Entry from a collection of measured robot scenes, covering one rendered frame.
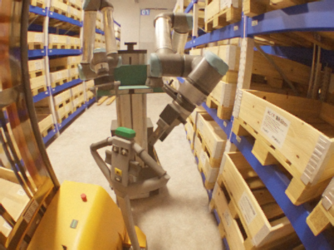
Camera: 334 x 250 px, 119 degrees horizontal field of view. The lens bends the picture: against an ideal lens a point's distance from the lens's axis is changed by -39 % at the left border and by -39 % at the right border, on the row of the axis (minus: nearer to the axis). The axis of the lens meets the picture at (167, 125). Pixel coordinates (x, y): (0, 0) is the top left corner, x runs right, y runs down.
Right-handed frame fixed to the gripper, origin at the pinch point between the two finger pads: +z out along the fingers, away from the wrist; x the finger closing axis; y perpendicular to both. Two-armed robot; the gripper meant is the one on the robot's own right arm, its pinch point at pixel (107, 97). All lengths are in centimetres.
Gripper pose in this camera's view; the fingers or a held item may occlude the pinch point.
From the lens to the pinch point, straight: 103.9
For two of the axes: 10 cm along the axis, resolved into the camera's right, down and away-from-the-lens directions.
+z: 2.3, 9.7, 0.7
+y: -3.4, 0.1, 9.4
